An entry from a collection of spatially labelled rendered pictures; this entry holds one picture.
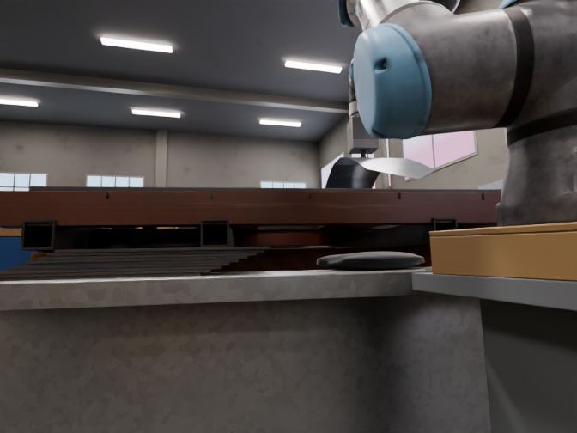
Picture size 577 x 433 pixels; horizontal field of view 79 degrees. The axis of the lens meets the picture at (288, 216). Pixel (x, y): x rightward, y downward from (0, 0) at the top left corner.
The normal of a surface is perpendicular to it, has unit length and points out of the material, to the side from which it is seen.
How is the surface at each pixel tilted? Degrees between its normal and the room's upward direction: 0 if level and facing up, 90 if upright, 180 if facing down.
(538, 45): 100
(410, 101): 133
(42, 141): 90
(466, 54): 96
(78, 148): 90
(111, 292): 90
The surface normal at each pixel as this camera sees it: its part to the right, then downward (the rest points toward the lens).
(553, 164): -0.80, -0.29
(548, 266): -0.97, -0.01
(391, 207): 0.14, -0.13
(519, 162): -0.97, -0.24
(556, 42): -0.13, 0.06
